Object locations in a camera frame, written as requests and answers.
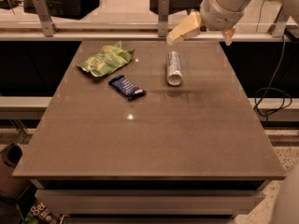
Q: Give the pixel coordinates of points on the metal rail bracket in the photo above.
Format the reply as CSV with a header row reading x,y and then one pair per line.
x,y
163,10
278,27
48,26

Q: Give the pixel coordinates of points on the green chip bag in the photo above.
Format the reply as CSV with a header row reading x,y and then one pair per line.
x,y
107,60

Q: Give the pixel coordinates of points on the brown bin with hole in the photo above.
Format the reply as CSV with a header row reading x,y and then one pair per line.
x,y
10,186

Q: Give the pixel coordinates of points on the middle metal rail bracket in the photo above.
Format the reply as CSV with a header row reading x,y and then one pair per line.
x,y
163,10

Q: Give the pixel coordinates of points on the printed snack box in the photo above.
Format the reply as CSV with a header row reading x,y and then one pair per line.
x,y
40,214

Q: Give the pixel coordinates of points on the dark blue snack packet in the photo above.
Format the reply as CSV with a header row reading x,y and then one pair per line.
x,y
125,87

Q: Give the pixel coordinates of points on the silver redbull can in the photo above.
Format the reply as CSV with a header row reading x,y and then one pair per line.
x,y
174,76

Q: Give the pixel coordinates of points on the grey drawer cabinet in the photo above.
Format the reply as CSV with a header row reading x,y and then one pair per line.
x,y
140,202

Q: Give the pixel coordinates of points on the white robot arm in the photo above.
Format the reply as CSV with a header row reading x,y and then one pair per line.
x,y
291,7

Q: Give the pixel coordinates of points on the glass barrier rail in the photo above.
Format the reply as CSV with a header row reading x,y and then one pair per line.
x,y
34,32

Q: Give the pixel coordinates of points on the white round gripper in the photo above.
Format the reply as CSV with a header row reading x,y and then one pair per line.
x,y
219,15

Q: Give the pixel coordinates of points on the left metal rail bracket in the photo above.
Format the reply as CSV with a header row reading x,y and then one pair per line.
x,y
48,26

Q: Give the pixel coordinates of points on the right metal rail bracket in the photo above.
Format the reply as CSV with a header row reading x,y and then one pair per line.
x,y
278,27

